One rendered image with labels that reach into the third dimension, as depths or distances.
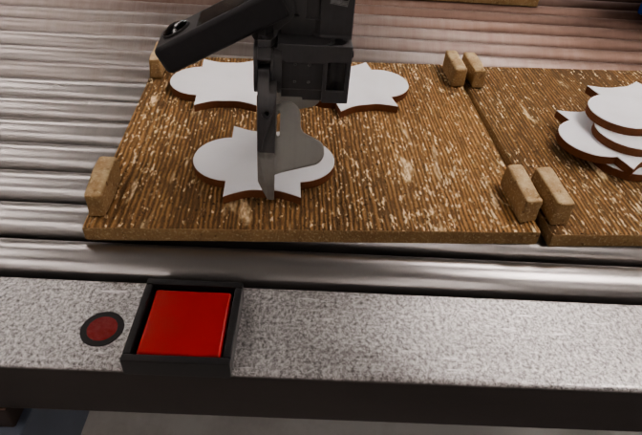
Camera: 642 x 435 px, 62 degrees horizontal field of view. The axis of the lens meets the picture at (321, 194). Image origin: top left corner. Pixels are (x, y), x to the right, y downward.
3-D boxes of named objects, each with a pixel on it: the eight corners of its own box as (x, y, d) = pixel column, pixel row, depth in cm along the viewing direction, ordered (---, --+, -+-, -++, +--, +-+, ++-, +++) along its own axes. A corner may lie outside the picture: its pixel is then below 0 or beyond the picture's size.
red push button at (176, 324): (221, 368, 39) (220, 357, 38) (138, 364, 39) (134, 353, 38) (233, 303, 43) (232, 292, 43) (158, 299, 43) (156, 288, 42)
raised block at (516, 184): (537, 224, 50) (545, 201, 48) (517, 224, 50) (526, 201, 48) (516, 184, 55) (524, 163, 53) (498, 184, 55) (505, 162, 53)
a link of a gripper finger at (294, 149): (323, 207, 48) (328, 103, 46) (256, 206, 47) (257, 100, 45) (320, 200, 51) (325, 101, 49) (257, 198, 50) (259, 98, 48)
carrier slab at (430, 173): (537, 245, 50) (542, 232, 49) (85, 241, 47) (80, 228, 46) (450, 75, 77) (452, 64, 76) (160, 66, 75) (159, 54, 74)
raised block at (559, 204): (567, 227, 50) (578, 204, 48) (548, 226, 50) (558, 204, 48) (543, 186, 55) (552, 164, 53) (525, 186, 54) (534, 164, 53)
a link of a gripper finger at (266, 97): (274, 155, 45) (277, 47, 43) (256, 155, 45) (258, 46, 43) (275, 147, 50) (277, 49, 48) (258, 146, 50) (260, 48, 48)
